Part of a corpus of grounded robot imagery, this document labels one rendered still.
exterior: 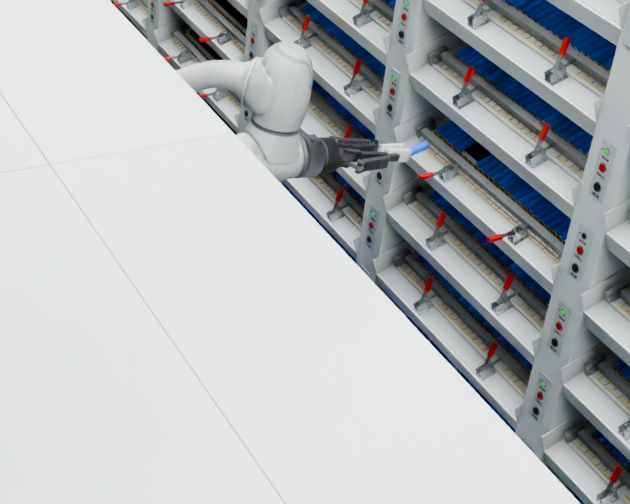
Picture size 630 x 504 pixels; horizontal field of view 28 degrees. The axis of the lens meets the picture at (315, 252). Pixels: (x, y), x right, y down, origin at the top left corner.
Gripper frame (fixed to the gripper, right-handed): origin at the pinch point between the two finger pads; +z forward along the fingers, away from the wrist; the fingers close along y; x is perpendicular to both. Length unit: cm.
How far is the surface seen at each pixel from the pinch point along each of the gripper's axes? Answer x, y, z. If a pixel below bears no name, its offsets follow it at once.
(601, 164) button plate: -22, -47, 10
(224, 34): 23, 117, 23
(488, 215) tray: 7.5, -16.1, 17.7
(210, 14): 22, 131, 25
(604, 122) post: -30, -44, 9
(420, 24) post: -22.4, 18.4, 12.5
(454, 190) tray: 7.8, -4.3, 17.0
